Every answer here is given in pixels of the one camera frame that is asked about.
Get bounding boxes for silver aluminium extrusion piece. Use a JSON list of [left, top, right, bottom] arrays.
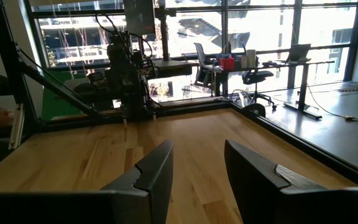
[[7, 103, 25, 151]]

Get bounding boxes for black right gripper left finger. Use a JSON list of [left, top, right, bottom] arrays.
[[0, 139, 174, 224]]

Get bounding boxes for grey desk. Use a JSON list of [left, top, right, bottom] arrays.
[[152, 58, 199, 79]]

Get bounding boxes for green board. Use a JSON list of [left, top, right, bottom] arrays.
[[40, 70, 85, 121]]

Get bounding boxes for red box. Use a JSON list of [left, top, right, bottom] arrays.
[[218, 55, 236, 71]]

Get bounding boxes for black office chair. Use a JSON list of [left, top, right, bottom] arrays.
[[240, 42, 278, 110]]

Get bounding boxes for large black framed window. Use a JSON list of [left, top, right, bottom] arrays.
[[23, 0, 358, 103]]

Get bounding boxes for black curved frame handle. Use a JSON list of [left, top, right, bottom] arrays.
[[241, 102, 267, 118]]

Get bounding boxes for white containers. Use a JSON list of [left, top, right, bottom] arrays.
[[240, 49, 257, 69]]

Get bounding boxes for grey mesh office chair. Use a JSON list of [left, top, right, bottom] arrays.
[[193, 42, 219, 91]]

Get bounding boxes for black standing desk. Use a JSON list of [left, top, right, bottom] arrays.
[[203, 58, 336, 120]]

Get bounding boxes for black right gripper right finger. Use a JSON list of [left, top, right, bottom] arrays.
[[224, 139, 358, 224]]

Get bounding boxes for grey laptop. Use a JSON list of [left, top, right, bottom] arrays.
[[286, 43, 312, 63]]

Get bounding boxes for grey monitor back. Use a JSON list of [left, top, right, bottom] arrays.
[[122, 0, 157, 36]]

